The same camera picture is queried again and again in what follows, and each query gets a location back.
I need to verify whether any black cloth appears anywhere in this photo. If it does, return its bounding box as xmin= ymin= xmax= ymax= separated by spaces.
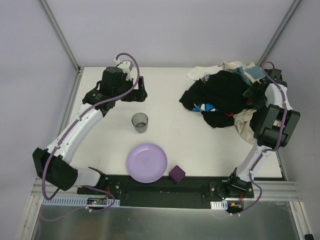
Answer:
xmin=179 ymin=70 xmax=250 ymax=128

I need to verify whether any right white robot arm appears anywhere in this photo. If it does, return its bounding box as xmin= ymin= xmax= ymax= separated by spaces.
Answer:
xmin=225 ymin=67 xmax=301 ymax=196

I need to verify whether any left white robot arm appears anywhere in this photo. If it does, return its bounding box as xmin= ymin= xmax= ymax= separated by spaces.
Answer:
xmin=32 ymin=59 xmax=148 ymax=191

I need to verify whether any red cloth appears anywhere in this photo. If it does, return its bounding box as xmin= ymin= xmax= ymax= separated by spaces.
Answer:
xmin=223 ymin=100 xmax=251 ymax=116

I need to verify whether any beige cloth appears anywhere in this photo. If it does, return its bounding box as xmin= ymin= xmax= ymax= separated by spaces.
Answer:
xmin=233 ymin=109 xmax=256 ymax=143

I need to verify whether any blue white patterned cloth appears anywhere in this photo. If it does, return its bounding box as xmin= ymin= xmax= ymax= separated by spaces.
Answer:
xmin=192 ymin=103 xmax=219 ymax=112

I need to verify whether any grey translucent cup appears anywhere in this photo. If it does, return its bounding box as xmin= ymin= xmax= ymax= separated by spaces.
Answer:
xmin=131 ymin=112 xmax=149 ymax=133

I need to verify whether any lilac plastic plate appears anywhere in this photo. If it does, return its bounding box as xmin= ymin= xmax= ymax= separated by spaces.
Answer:
xmin=126 ymin=143 xmax=168 ymax=184

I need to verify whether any purple toy block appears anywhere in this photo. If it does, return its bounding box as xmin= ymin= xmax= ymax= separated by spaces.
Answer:
xmin=168 ymin=165 xmax=186 ymax=184

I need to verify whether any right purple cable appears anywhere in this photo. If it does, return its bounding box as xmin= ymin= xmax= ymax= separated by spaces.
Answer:
xmin=226 ymin=61 xmax=288 ymax=217

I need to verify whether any purple cable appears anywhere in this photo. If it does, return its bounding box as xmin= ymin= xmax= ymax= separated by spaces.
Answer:
xmin=41 ymin=52 xmax=140 ymax=221
xmin=226 ymin=61 xmax=288 ymax=217

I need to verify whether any right aluminium frame post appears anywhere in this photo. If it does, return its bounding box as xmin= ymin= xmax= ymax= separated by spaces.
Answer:
xmin=257 ymin=0 xmax=304 ymax=65

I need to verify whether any aluminium frame post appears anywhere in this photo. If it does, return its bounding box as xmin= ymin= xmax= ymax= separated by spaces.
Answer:
xmin=37 ymin=0 xmax=81 ymax=73
xmin=257 ymin=0 xmax=304 ymax=65

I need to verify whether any left aluminium frame post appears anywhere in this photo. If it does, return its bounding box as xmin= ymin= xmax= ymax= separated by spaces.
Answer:
xmin=37 ymin=0 xmax=81 ymax=73

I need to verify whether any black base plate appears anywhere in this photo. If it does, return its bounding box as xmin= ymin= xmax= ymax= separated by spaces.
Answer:
xmin=77 ymin=174 xmax=256 ymax=208

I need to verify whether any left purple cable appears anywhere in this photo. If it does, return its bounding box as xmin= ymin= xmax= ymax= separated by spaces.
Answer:
xmin=41 ymin=52 xmax=140 ymax=221

